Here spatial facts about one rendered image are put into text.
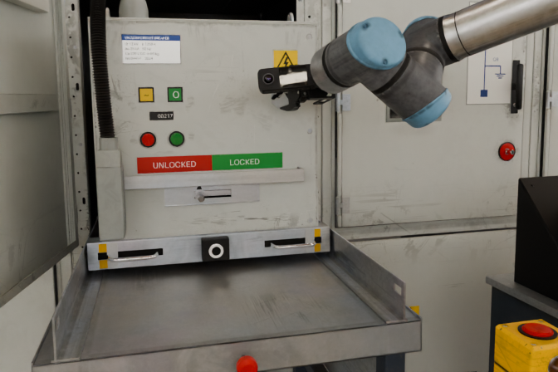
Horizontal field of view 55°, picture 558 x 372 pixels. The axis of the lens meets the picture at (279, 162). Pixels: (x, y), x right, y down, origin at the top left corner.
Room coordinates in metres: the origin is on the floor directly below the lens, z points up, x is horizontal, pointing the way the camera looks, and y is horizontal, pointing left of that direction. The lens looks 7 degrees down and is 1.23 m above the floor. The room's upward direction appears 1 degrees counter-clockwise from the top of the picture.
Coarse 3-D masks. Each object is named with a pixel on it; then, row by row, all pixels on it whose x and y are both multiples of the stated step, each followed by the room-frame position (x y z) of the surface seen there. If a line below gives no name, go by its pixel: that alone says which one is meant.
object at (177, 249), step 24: (96, 240) 1.12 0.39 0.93; (120, 240) 1.12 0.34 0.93; (144, 240) 1.12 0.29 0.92; (168, 240) 1.13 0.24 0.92; (192, 240) 1.15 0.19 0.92; (240, 240) 1.17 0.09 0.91; (264, 240) 1.18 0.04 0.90; (288, 240) 1.20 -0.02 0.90; (96, 264) 1.10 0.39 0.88; (120, 264) 1.11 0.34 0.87; (144, 264) 1.12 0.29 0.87
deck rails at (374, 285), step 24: (336, 240) 1.19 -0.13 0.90; (336, 264) 1.17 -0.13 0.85; (360, 264) 1.05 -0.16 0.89; (72, 288) 0.91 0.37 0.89; (96, 288) 1.03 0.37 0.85; (360, 288) 1.01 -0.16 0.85; (384, 288) 0.94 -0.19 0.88; (72, 312) 0.90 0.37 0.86; (384, 312) 0.89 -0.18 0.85; (72, 336) 0.81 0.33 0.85
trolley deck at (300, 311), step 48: (144, 288) 1.04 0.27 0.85; (192, 288) 1.04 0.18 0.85; (240, 288) 1.03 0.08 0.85; (288, 288) 1.03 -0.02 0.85; (336, 288) 1.03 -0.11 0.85; (48, 336) 0.82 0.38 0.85; (96, 336) 0.82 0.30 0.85; (144, 336) 0.82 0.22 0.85; (192, 336) 0.82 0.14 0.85; (240, 336) 0.81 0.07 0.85; (288, 336) 0.82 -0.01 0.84; (336, 336) 0.84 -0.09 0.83; (384, 336) 0.86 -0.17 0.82
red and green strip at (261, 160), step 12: (168, 156) 1.15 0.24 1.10; (180, 156) 1.15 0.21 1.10; (192, 156) 1.16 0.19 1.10; (204, 156) 1.16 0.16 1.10; (216, 156) 1.17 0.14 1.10; (228, 156) 1.18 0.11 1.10; (240, 156) 1.18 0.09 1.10; (252, 156) 1.19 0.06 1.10; (264, 156) 1.20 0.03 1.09; (276, 156) 1.20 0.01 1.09; (144, 168) 1.14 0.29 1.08; (156, 168) 1.14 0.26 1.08; (168, 168) 1.15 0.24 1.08; (180, 168) 1.15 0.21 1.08; (192, 168) 1.16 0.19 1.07; (204, 168) 1.16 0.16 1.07; (216, 168) 1.17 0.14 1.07; (228, 168) 1.18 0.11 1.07; (240, 168) 1.18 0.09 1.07; (252, 168) 1.19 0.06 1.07; (264, 168) 1.19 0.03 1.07
